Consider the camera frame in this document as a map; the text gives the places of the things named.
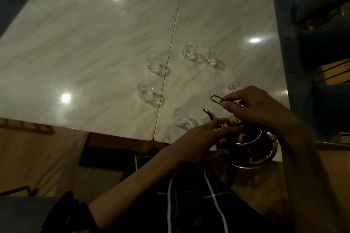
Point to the person's right hand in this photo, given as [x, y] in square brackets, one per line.
[262, 107]

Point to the dark table base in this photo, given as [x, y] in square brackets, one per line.
[114, 153]

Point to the black shirt sleeve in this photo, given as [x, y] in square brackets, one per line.
[68, 213]

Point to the group of small clear glasses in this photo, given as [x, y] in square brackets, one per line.
[153, 62]

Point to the person's right forearm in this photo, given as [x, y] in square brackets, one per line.
[309, 175]

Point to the golden metal teapot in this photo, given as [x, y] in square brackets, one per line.
[254, 153]

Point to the dark checked trousers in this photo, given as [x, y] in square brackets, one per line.
[191, 202]

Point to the blue upholstered chair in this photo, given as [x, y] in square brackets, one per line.
[314, 50]

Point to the person's left thumb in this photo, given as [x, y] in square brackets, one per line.
[220, 153]

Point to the person's left hand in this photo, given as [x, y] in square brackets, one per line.
[194, 144]

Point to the person's left forearm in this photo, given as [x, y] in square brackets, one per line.
[131, 191]

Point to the person's right thumb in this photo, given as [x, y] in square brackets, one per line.
[231, 108]

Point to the grey bench seat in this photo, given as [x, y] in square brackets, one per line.
[24, 215]

